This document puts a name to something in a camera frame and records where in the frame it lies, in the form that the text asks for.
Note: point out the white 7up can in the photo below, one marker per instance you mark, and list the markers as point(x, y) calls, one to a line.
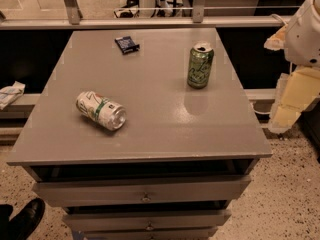
point(101, 110)

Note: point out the dark blue snack packet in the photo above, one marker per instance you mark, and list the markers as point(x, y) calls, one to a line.
point(126, 44)

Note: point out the white folded cloth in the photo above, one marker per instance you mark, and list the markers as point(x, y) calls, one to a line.
point(9, 94)

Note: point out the metal railing frame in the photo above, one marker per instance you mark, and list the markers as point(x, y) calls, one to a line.
point(95, 14)

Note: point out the top grey drawer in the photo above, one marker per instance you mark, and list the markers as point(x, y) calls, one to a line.
point(142, 191)

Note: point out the black leather shoe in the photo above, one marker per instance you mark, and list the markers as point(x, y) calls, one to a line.
point(24, 223)

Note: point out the grey drawer cabinet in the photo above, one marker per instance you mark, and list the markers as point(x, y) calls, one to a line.
point(172, 129)

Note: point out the grey drawer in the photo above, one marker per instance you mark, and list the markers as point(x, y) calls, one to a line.
point(147, 220)
point(172, 234)
point(142, 191)

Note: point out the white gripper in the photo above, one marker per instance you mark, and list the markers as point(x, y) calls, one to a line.
point(304, 37)

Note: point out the green soda can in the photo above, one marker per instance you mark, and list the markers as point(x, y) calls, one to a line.
point(200, 64)

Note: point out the bottom grey drawer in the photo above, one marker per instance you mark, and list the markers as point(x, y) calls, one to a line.
point(172, 234)

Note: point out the middle grey drawer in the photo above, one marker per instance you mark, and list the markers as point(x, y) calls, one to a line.
point(147, 220)

